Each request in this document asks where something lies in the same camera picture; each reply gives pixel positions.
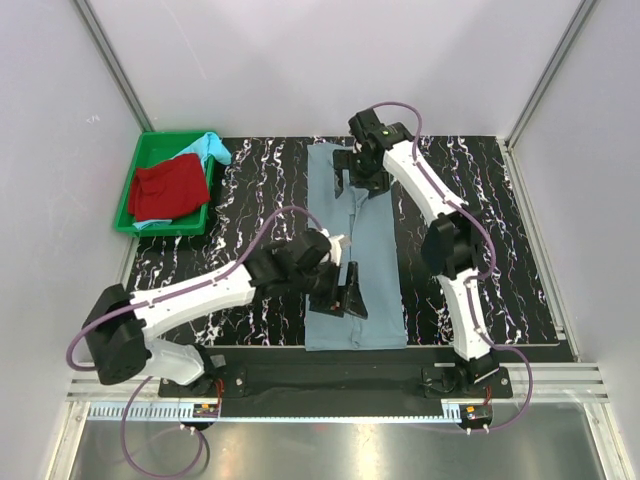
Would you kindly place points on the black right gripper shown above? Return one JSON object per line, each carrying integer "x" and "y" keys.
{"x": 343, "y": 160}

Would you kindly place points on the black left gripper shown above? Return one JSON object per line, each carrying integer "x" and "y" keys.
{"x": 353, "y": 302}

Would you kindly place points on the grey-blue polo shirt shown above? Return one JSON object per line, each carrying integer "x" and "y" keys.
{"x": 370, "y": 225}

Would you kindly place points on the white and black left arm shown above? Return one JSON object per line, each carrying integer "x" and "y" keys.
{"x": 124, "y": 331}

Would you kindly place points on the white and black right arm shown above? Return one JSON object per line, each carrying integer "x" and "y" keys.
{"x": 451, "y": 247}

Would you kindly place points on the light blue t shirt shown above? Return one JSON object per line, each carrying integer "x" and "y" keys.
{"x": 210, "y": 147}

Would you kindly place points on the right connector box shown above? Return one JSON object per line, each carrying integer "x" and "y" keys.
{"x": 482, "y": 413}

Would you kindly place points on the connector box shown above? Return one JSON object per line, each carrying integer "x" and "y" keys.
{"x": 206, "y": 411}
{"x": 482, "y": 413}

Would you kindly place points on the left connector box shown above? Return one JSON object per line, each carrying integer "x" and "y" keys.
{"x": 206, "y": 411}

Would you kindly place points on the green plastic tray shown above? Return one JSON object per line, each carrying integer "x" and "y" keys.
{"x": 160, "y": 185}

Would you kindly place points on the red t shirt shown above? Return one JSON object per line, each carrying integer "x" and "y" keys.
{"x": 169, "y": 190}

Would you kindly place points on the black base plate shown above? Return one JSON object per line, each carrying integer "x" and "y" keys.
{"x": 386, "y": 381}

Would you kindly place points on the white slotted cable duct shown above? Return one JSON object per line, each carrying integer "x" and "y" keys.
{"x": 233, "y": 412}

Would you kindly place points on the right aluminium corner post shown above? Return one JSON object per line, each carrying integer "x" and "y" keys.
{"x": 567, "y": 41}

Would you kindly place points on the aluminium corner post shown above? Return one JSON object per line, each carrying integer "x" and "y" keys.
{"x": 567, "y": 41}
{"x": 96, "y": 31}

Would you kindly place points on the left aluminium corner post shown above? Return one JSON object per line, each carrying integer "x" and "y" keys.
{"x": 96, "y": 31}

